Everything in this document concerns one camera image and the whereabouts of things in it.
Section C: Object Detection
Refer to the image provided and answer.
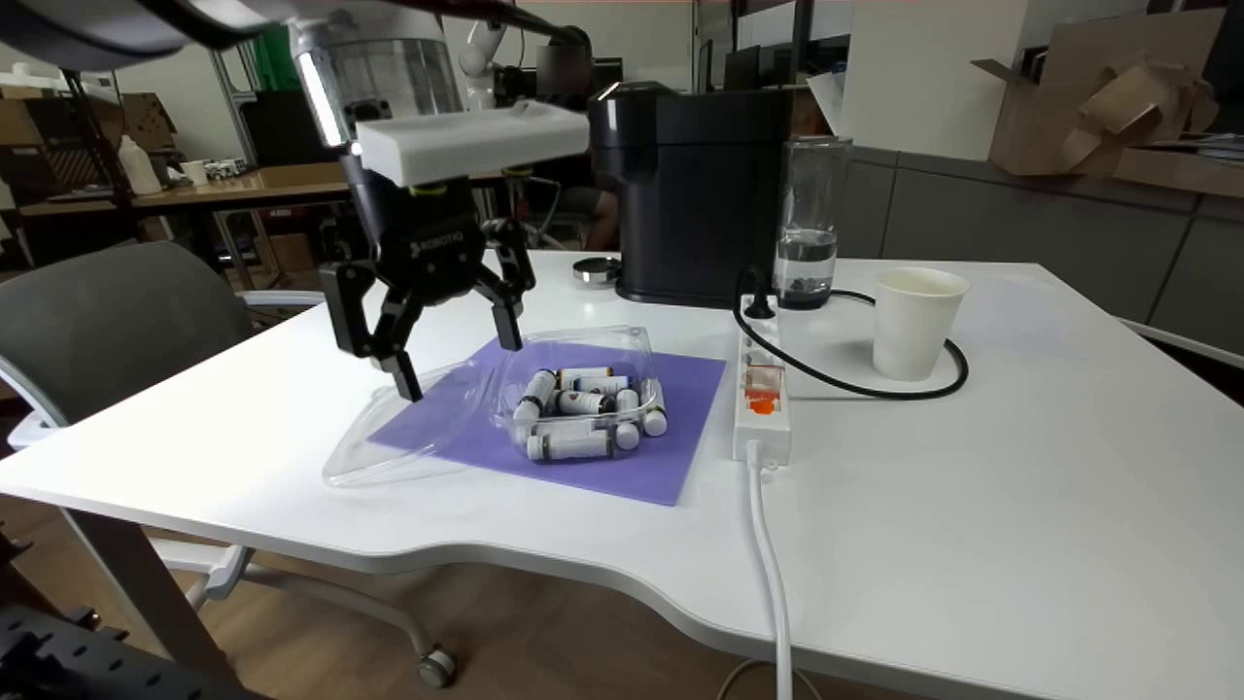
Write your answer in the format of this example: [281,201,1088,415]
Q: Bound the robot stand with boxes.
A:
[0,530,268,700]

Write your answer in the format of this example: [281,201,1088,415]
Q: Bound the clear plastic lid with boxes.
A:
[322,358,508,488]

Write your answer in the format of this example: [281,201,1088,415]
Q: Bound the clear plastic bowl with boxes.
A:
[489,325,670,465]

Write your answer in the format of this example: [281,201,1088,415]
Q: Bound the black cable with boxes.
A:
[733,267,971,403]

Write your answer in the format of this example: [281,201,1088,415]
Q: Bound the stack of cardboard boxes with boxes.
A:
[0,86,178,164]

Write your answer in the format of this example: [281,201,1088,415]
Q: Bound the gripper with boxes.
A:
[320,154,538,403]

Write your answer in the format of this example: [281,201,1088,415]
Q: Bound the grey office chair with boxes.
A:
[0,240,459,690]

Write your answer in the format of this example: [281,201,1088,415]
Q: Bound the clear water tank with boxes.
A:
[774,135,853,311]

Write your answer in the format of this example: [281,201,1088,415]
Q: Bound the wooden table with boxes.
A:
[17,160,508,293]

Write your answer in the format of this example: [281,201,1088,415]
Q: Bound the purple mat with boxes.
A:
[368,335,729,508]

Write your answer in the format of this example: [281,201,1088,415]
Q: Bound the white cable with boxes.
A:
[717,440,800,700]

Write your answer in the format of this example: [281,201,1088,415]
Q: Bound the white plastic bottle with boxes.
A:
[116,133,164,196]

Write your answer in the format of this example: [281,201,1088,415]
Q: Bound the white paper cup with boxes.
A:
[871,266,972,383]

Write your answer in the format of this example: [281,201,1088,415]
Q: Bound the grey cabinets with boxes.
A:
[844,146,1244,357]

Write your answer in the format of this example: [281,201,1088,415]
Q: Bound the black coffee machine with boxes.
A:
[587,82,796,309]

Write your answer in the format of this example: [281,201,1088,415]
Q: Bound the heap of small white bottles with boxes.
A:
[512,366,671,462]

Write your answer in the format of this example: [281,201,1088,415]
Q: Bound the white power strip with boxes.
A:
[733,296,794,467]

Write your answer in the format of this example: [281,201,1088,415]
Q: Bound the open cardboard box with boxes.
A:
[971,8,1227,179]

